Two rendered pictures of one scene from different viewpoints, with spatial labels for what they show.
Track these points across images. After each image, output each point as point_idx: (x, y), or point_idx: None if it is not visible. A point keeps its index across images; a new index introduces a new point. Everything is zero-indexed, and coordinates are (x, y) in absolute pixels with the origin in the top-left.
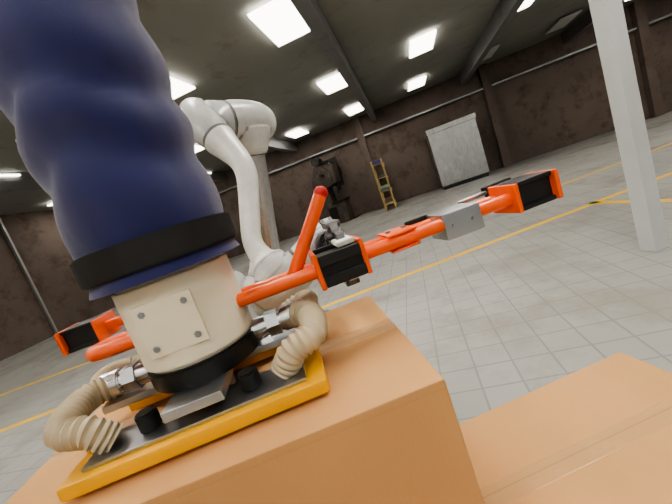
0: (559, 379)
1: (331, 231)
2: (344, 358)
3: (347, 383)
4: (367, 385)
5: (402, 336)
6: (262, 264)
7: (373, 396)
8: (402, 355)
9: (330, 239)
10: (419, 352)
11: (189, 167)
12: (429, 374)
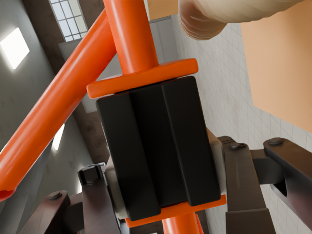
0: None
1: (80, 196)
2: (297, 22)
3: (261, 22)
4: (256, 44)
5: (308, 128)
6: None
7: (248, 46)
8: (278, 99)
9: (101, 173)
10: (278, 117)
11: None
12: (256, 100)
